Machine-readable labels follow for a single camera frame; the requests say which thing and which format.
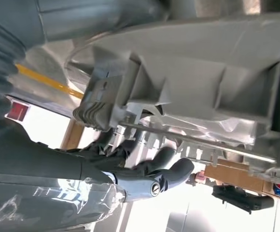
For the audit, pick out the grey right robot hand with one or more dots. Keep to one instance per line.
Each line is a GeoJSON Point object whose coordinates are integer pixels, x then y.
{"type": "Point", "coordinates": [45, 198]}

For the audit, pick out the brown wooden board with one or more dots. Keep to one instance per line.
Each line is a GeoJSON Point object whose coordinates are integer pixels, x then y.
{"type": "Point", "coordinates": [72, 134]}

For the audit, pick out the red rectangular sign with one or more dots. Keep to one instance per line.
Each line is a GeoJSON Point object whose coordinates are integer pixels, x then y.
{"type": "Point", "coordinates": [18, 111]}

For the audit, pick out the yellow tape double square outline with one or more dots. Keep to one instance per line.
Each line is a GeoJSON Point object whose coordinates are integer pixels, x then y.
{"type": "Point", "coordinates": [45, 79]}

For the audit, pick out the black bulky object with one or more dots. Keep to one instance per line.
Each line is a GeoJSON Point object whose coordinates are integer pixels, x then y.
{"type": "Point", "coordinates": [241, 200]}

